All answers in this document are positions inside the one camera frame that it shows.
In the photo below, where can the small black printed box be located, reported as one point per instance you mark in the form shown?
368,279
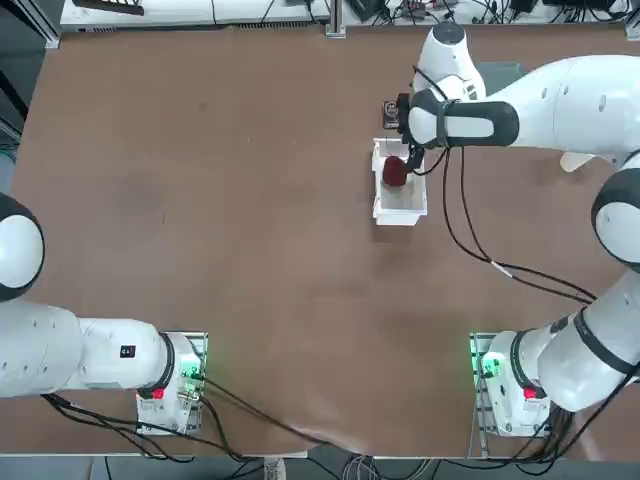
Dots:
389,115

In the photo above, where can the aluminium frame corner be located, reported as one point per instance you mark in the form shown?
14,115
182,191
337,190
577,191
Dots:
42,25

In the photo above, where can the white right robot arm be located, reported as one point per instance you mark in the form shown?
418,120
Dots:
575,100

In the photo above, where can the white table edge bracket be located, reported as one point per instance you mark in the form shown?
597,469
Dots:
335,31

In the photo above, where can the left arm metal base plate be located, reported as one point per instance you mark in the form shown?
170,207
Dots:
197,350

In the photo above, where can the white rectangular box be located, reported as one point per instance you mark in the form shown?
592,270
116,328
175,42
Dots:
405,205

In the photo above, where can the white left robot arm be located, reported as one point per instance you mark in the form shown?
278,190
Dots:
40,345

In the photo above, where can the red apple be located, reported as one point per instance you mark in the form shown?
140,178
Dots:
394,172

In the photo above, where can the black power adapter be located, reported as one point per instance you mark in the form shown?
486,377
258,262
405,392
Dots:
525,5

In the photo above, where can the power strip with red switches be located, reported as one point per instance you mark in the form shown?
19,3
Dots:
415,5

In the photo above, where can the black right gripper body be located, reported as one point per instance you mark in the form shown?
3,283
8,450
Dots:
404,117

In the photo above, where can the long black flat device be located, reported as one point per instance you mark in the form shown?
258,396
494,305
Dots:
110,6

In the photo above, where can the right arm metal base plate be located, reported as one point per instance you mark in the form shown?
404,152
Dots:
477,380

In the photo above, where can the aluminium profile post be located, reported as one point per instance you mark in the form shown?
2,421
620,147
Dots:
336,12

